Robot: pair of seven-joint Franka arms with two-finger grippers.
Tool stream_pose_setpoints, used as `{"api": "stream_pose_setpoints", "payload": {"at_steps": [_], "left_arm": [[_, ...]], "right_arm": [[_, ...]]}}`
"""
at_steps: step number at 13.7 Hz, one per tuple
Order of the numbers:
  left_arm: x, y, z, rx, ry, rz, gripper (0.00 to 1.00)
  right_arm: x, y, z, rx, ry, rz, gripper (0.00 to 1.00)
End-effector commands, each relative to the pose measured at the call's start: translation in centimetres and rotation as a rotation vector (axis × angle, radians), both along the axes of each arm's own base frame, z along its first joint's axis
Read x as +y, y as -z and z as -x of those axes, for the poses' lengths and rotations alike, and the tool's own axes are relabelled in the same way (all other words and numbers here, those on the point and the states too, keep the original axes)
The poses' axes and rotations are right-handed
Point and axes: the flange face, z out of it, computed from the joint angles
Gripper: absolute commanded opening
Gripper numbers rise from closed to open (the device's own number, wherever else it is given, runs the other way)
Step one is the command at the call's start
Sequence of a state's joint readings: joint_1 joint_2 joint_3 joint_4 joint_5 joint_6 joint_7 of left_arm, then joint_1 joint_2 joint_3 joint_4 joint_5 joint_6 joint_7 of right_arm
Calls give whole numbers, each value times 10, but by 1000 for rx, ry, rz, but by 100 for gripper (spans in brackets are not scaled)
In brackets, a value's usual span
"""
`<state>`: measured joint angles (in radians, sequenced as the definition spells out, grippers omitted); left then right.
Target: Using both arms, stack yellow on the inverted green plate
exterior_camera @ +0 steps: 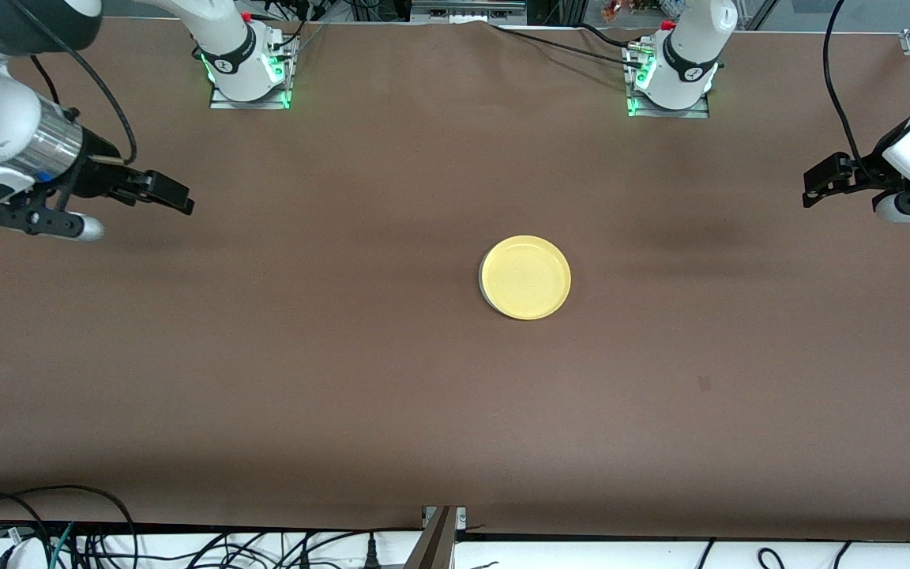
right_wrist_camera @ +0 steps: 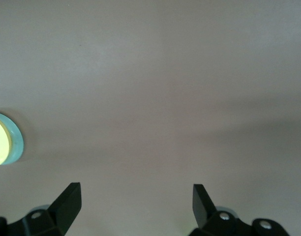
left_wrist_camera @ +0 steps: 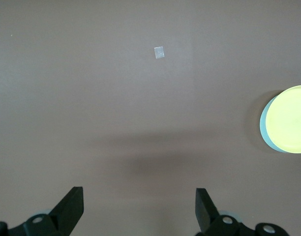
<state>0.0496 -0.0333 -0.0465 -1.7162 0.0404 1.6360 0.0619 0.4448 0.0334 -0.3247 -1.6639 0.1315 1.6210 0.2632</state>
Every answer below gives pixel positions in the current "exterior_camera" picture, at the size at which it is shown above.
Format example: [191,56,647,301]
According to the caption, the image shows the yellow plate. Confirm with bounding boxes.
[480,235,573,321]

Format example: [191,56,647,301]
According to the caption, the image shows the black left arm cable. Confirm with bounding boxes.
[822,0,876,181]

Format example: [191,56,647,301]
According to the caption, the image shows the long black looping cable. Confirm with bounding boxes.
[0,484,139,569]

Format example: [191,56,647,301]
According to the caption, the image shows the colourful toys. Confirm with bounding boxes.
[600,0,663,21]

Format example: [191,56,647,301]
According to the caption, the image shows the aluminium profile beam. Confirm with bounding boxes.
[403,506,468,569]

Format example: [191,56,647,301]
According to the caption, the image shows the green cable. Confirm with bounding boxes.
[47,522,78,569]

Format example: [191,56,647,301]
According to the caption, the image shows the pale green plate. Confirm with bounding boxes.
[478,257,503,315]

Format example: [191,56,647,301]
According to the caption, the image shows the brown table cover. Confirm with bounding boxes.
[0,16,910,543]

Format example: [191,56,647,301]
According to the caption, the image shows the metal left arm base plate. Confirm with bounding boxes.
[626,40,711,120]

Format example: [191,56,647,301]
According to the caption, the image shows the grey metal rail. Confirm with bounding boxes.
[411,0,528,25]

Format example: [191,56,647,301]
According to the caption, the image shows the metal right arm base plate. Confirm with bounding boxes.
[209,33,293,111]

